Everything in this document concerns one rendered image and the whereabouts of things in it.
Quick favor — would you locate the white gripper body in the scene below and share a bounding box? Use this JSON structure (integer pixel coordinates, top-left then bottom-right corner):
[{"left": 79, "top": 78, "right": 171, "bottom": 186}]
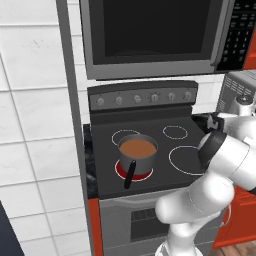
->
[{"left": 205, "top": 112, "right": 231, "bottom": 135}]

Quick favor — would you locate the brown hot chocolate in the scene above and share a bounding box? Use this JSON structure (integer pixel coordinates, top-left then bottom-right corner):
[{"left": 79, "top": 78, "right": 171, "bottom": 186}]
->
[{"left": 119, "top": 139, "right": 157, "bottom": 160}]

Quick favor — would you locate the grey appliance with print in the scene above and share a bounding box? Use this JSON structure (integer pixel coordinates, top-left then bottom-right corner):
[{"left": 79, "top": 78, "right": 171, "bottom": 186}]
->
[{"left": 216, "top": 70, "right": 256, "bottom": 115}]

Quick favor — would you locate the dark grey stove with hob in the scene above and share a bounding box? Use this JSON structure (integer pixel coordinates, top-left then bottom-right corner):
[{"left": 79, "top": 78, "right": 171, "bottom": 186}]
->
[{"left": 87, "top": 79, "right": 215, "bottom": 256}]

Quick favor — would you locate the grey microwave oven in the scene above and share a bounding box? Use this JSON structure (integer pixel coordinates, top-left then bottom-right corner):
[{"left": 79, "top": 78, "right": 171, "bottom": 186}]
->
[{"left": 79, "top": 0, "right": 256, "bottom": 81}]

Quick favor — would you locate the red base cupboard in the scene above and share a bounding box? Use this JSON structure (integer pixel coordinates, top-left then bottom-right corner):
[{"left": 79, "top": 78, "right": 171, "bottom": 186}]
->
[{"left": 212, "top": 185, "right": 256, "bottom": 250}]

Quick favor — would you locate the grey microwave door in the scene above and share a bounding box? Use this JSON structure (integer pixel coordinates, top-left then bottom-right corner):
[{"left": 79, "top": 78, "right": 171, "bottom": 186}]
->
[{"left": 79, "top": 0, "right": 232, "bottom": 81}]

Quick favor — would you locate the grey oven door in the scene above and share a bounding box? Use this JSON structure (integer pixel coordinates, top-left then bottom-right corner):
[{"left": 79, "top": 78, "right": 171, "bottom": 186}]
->
[{"left": 99, "top": 188, "right": 228, "bottom": 256}]

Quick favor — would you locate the tall grey side panel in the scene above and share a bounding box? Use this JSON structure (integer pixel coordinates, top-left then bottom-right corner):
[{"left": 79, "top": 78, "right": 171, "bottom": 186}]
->
[{"left": 55, "top": 0, "right": 92, "bottom": 256}]

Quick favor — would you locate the red narrow cupboard panel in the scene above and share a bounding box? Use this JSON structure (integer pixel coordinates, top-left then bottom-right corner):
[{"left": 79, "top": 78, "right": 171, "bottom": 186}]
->
[{"left": 87, "top": 197, "right": 105, "bottom": 256}]

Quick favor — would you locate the dark blue panel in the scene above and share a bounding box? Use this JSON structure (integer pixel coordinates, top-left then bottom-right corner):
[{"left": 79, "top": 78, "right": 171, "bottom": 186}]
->
[{"left": 0, "top": 199, "right": 26, "bottom": 256}]

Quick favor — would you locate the red wall cupboard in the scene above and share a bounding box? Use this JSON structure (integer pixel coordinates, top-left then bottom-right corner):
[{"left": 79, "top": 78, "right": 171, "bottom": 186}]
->
[{"left": 243, "top": 31, "right": 256, "bottom": 71}]

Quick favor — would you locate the grey saucepan with black handle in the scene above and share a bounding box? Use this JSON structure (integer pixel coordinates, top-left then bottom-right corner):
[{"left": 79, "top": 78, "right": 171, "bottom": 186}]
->
[{"left": 117, "top": 133, "right": 159, "bottom": 190}]

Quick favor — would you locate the grey microwave door handle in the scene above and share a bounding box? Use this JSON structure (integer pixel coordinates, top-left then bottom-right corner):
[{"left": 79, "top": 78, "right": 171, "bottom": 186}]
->
[{"left": 210, "top": 0, "right": 236, "bottom": 68}]

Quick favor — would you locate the grey oven door handle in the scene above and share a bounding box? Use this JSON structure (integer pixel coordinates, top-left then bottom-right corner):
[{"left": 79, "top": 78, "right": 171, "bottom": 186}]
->
[{"left": 99, "top": 190, "right": 188, "bottom": 206}]

